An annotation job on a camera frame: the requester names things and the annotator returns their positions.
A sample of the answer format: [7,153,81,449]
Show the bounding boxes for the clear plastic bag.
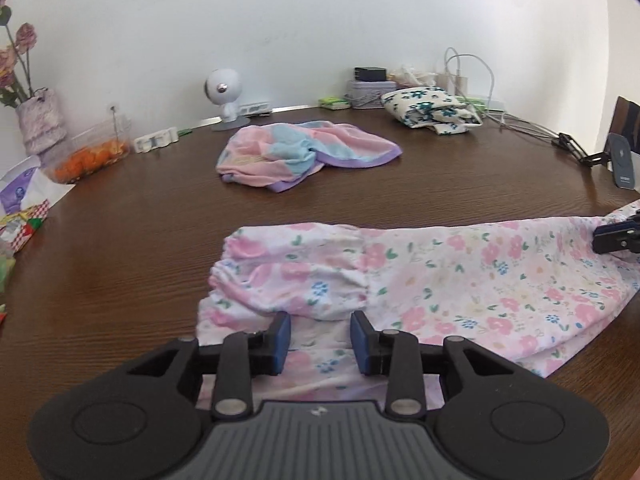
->
[0,240,17,306]

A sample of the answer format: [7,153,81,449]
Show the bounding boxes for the grey tin with black box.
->
[347,80,396,110]

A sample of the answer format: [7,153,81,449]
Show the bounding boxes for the brown wooden chair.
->
[610,95,640,153]

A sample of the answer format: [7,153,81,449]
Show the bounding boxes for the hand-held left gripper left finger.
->
[125,310,293,421]

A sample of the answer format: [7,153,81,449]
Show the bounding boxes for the white round camera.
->
[204,69,251,132]

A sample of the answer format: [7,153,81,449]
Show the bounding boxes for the red checkered packet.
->
[0,199,51,253]

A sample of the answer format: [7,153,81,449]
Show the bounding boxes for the white blue-floral folded cloth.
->
[381,86,485,136]

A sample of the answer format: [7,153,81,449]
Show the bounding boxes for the clear container of orange snacks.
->
[50,117,133,185]

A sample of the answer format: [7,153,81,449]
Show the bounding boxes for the purple tissue pack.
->
[0,155,76,216]

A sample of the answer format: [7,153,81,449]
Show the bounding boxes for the white charging cable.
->
[447,52,561,143]
[442,47,463,78]

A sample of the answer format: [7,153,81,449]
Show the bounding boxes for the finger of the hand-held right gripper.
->
[595,238,640,257]
[592,209,640,245]

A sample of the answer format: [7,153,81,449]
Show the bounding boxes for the pink floral dress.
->
[194,199,640,408]

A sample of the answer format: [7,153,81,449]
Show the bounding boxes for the dried pink roses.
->
[0,0,40,108]

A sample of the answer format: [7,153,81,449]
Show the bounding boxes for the pastel towel with purple trim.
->
[216,120,404,195]

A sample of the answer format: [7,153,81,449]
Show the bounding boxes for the pink textured vase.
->
[15,87,68,155]

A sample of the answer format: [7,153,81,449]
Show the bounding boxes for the small white device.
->
[132,127,180,153]

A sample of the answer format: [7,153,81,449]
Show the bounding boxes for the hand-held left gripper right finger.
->
[350,310,518,418]

